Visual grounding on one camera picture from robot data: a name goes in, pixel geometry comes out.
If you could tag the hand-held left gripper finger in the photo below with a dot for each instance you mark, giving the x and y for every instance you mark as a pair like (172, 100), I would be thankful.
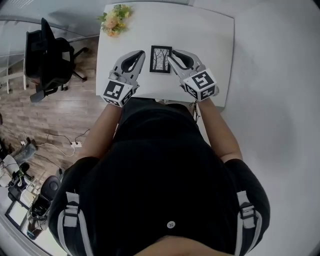
(137, 68)
(118, 63)

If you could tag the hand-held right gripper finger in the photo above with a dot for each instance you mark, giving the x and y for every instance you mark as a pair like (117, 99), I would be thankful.
(180, 71)
(196, 61)

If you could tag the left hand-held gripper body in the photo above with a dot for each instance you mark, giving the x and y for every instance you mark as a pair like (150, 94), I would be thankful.
(115, 92)

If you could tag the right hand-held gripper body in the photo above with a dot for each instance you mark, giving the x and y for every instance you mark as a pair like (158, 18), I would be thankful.
(200, 85)

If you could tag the black picture frame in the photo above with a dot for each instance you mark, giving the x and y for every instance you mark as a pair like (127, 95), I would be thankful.
(160, 60)

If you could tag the person's right forearm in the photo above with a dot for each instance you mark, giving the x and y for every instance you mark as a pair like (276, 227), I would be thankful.
(220, 132)

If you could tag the person's left forearm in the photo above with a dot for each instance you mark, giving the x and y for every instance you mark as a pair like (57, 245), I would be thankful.
(97, 132)

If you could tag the yellow flower bouquet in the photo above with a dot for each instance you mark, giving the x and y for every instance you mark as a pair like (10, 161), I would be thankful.
(116, 21)

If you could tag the white power strip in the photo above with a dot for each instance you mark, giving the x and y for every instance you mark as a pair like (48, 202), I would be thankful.
(76, 143)

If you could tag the black office chair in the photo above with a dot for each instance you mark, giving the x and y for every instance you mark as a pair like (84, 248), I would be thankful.
(47, 62)

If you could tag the person's black shirt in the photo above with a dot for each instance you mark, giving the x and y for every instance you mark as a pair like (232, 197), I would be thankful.
(162, 170)

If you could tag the black round seat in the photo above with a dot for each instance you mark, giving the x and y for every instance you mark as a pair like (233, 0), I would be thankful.
(51, 186)

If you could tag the cluttered equipment pile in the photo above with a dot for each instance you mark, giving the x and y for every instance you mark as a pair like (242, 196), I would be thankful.
(12, 175)

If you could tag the white shirt button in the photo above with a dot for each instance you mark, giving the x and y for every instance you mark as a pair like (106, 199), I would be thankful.
(171, 224)

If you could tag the black framed white board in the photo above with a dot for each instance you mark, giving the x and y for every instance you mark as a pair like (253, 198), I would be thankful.
(16, 213)

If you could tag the person's bare chest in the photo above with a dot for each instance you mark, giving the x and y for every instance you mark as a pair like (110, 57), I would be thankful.
(183, 247)

